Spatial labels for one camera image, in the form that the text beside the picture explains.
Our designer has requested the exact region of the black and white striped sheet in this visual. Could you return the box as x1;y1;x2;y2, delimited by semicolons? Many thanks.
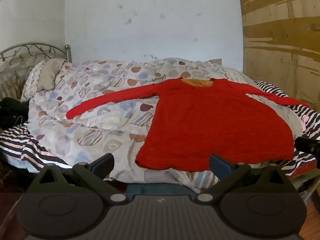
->
0;80;320;180

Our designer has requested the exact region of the patterned quilt with round patches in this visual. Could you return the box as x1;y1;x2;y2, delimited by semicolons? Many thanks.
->
21;57;253;188

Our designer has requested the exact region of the brown wooden wardrobe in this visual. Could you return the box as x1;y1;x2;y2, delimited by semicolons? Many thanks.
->
236;0;320;105

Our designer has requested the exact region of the beige pillow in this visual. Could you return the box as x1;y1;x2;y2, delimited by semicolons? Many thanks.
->
24;58;67;100

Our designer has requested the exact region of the grey cloth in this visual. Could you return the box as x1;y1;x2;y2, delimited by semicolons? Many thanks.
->
269;99;305;144

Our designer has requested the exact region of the metal bed headboard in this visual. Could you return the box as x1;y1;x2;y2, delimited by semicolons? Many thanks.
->
0;42;73;100

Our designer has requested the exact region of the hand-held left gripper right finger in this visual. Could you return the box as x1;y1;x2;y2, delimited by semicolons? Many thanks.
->
196;154;293;204

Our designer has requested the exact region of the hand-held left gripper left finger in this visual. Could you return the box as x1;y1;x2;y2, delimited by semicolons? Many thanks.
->
29;153;128;204

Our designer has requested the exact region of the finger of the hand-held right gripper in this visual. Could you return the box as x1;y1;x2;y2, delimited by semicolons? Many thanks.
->
295;136;320;161

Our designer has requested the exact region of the black bag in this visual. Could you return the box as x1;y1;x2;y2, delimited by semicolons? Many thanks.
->
0;97;29;130

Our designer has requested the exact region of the red long-sleeved sweater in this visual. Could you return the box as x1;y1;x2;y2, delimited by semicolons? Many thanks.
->
66;77;310;172

